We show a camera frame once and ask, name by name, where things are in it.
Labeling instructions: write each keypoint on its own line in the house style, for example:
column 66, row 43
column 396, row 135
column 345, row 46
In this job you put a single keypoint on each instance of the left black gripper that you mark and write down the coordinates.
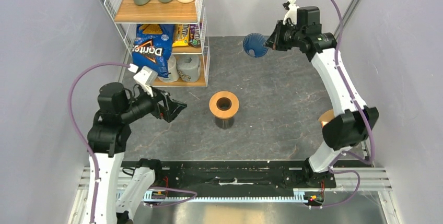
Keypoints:
column 171, row 107

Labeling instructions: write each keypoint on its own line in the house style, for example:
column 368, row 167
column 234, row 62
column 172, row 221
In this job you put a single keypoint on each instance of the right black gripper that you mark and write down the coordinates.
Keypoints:
column 274, row 41

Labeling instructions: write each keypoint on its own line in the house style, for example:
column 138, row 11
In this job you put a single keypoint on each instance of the glass coffee carafe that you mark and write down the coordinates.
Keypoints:
column 224, row 123

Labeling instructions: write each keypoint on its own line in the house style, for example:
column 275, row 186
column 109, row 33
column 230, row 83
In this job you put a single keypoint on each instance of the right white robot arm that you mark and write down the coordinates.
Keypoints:
column 352, row 118

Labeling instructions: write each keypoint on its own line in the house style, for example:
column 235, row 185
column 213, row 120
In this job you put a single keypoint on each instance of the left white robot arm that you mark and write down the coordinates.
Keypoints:
column 107, row 139

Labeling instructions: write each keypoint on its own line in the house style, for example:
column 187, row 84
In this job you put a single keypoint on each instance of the brown paper coffee filter pack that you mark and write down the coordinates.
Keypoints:
column 326, row 117

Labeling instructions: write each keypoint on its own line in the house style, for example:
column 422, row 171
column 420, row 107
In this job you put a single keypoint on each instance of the white toilet paper roll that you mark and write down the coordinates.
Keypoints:
column 172, row 71

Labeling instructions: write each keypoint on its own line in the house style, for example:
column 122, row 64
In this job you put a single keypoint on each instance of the grey toilet paper roll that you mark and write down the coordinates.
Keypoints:
column 189, row 67

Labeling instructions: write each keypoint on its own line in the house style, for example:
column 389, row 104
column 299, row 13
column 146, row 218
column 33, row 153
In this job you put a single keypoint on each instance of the blue Doritos chip bag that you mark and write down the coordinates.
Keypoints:
column 152, row 47

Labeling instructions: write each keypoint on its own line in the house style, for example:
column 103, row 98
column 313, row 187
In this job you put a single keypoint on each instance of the dark brown candy bag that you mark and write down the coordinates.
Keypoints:
column 194, row 36

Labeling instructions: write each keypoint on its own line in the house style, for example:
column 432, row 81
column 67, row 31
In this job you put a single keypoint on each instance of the yellow M&M candy bag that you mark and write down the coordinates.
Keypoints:
column 181, row 35

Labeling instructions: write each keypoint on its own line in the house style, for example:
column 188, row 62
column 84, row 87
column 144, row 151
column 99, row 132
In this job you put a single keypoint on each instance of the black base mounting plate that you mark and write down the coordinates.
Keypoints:
column 239, row 178

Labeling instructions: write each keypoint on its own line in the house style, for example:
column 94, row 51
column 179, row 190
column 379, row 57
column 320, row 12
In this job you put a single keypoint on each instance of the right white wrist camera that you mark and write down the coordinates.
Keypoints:
column 290, row 17

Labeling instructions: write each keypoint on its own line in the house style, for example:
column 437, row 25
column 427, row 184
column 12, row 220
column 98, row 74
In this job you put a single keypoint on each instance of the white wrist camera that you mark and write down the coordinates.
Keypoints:
column 144, row 77
column 290, row 17

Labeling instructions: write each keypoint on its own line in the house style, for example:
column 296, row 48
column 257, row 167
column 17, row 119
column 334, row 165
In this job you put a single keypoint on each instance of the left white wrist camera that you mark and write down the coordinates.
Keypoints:
column 144, row 77

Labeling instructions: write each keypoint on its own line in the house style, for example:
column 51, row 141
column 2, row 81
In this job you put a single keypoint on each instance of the white wire shelf rack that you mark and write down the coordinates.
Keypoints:
column 125, row 13

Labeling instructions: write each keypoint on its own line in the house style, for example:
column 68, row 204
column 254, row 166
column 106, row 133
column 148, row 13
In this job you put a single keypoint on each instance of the white slotted cable duct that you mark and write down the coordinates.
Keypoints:
column 296, row 197

